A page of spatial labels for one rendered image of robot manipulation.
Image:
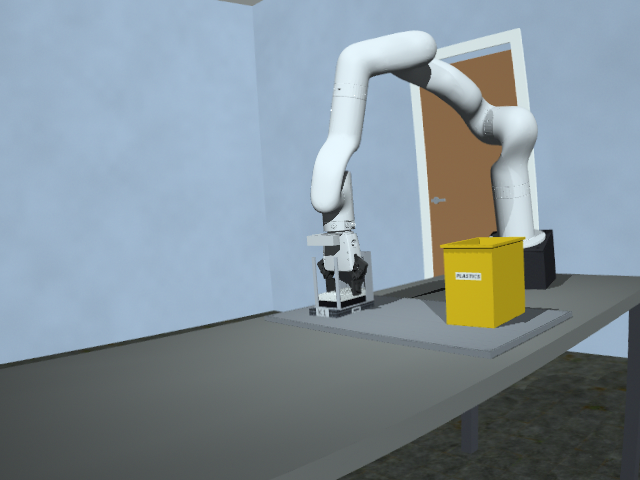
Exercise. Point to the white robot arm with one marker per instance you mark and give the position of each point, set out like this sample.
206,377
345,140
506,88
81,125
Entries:
512,127

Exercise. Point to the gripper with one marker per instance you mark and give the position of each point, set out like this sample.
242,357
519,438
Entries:
347,254

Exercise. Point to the yellow open-top bin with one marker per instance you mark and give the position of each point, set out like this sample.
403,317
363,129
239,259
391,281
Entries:
484,285

